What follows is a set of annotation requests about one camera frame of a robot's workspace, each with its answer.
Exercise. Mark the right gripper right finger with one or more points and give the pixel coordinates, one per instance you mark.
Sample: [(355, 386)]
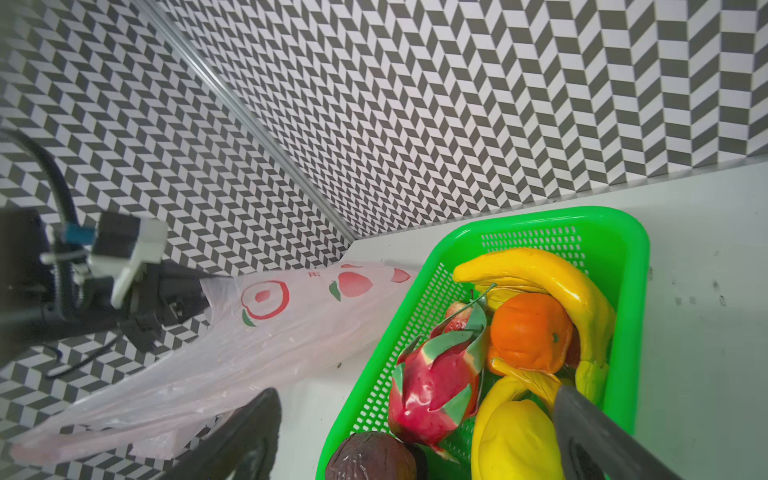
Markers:
[(592, 446)]

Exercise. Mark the orange fake tangerine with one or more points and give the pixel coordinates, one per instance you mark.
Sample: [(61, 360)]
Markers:
[(531, 331)]

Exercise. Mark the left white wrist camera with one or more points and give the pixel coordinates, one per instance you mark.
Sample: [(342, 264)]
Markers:
[(118, 247)]

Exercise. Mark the yellow fake banana bunch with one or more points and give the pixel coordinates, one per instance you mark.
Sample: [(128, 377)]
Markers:
[(587, 307)]

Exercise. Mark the dark brown fake passionfruit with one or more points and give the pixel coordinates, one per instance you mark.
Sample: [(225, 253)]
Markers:
[(376, 455)]

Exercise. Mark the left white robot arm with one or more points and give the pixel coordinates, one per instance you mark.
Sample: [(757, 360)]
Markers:
[(28, 313)]

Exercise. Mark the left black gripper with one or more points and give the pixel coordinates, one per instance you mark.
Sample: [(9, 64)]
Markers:
[(161, 295)]

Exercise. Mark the green plastic basket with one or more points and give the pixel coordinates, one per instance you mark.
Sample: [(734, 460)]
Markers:
[(610, 246)]

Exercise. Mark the pink fake dragon fruit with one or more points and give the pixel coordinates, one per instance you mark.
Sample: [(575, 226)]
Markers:
[(435, 384)]

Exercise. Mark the pink printed plastic bag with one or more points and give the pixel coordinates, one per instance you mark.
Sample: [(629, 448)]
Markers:
[(267, 329)]

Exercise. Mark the yellow fake lemon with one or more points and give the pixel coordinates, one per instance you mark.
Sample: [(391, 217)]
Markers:
[(519, 442)]

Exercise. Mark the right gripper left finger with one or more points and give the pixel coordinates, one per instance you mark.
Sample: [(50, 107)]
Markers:
[(244, 448)]

